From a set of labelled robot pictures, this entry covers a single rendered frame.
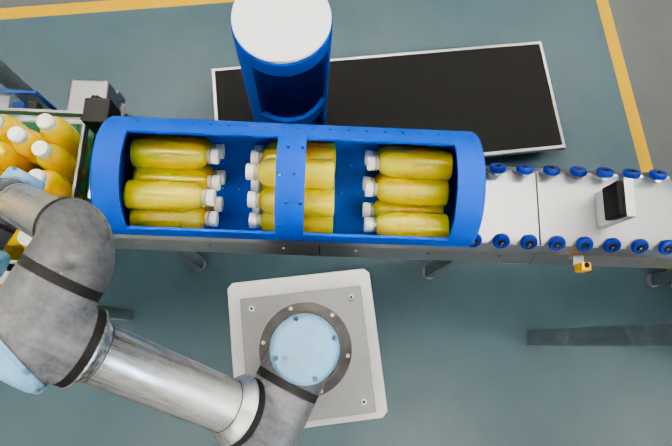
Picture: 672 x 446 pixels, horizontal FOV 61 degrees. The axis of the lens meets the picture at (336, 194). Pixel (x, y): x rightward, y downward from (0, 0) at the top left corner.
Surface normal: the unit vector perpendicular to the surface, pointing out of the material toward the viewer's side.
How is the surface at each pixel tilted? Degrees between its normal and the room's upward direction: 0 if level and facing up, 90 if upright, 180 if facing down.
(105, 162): 5
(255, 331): 1
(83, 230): 47
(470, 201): 26
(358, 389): 1
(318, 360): 8
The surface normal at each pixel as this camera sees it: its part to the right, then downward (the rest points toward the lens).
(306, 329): 0.11, -0.38
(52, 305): 0.51, 0.00
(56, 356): 0.49, 0.22
